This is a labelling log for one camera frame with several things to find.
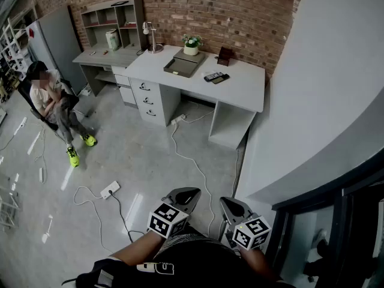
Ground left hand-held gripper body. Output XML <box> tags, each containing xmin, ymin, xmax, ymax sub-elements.
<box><xmin>146</xmin><ymin>187</ymin><xmax>202</xmax><ymax>239</ymax></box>

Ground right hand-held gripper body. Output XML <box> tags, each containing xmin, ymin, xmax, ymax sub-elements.
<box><xmin>219</xmin><ymin>196</ymin><xmax>272</xmax><ymax>251</ymax></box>

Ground black remote control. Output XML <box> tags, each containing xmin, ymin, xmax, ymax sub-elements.
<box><xmin>203</xmin><ymin>71</ymin><xmax>224</xmax><ymax>82</ymax></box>

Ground grey tray container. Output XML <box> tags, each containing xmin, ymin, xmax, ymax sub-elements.
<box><xmin>163</xmin><ymin>47</ymin><xmax>208</xmax><ymax>79</ymax></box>

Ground person's right forearm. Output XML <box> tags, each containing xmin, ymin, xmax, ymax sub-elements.
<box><xmin>239</xmin><ymin>247</ymin><xmax>281</xmax><ymax>283</ymax></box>

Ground person's left forearm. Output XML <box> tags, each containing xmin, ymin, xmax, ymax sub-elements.
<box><xmin>110</xmin><ymin>230</ymin><xmax>165</xmax><ymax>267</ymax></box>

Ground person's black shirt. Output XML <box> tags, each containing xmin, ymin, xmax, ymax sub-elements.
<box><xmin>61</xmin><ymin>232</ymin><xmax>301</xmax><ymax>288</ymax></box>

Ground white desk with drawers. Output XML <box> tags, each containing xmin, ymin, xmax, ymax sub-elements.
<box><xmin>124</xmin><ymin>44</ymin><xmax>266</xmax><ymax>150</ymax></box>

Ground black flat handset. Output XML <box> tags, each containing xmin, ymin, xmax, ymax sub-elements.
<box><xmin>211</xmin><ymin>73</ymin><xmax>231</xmax><ymax>85</ymax></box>

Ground grey desk with hutch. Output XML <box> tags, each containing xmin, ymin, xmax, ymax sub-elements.
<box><xmin>72</xmin><ymin>0</ymin><xmax>148</xmax><ymax>108</ymax></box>

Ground dark brown box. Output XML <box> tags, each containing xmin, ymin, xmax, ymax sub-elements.
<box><xmin>217</xmin><ymin>46</ymin><xmax>235</xmax><ymax>68</ymax></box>

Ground silver desk lamp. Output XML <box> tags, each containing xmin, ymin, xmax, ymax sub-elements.
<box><xmin>142</xmin><ymin>21</ymin><xmax>164</xmax><ymax>55</ymax></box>

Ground potted plant in white pot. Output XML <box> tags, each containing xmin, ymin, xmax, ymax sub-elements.
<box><xmin>182</xmin><ymin>34</ymin><xmax>204</xmax><ymax>57</ymax></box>

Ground black office chair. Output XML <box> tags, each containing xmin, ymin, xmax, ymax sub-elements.
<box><xmin>17</xmin><ymin>77</ymin><xmax>80</xmax><ymax>137</ymax></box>

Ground grey cabinet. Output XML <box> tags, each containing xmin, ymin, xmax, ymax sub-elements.
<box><xmin>25</xmin><ymin>4</ymin><xmax>88</xmax><ymax>96</ymax></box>

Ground white shelf rack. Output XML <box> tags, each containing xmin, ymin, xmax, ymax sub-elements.
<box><xmin>0</xmin><ymin>8</ymin><xmax>39</xmax><ymax>82</ymax></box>

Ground black cable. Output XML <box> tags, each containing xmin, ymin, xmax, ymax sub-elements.
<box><xmin>108</xmin><ymin>190</ymin><xmax>146</xmax><ymax>244</ymax></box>

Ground white cable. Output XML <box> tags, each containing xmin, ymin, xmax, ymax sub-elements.
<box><xmin>73</xmin><ymin>185</ymin><xmax>114</xmax><ymax>254</ymax></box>
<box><xmin>170</xmin><ymin>123</ymin><xmax>217</xmax><ymax>236</ymax></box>

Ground black door frame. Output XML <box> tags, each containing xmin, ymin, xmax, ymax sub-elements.
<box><xmin>271</xmin><ymin>147</ymin><xmax>384</xmax><ymax>288</ymax></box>

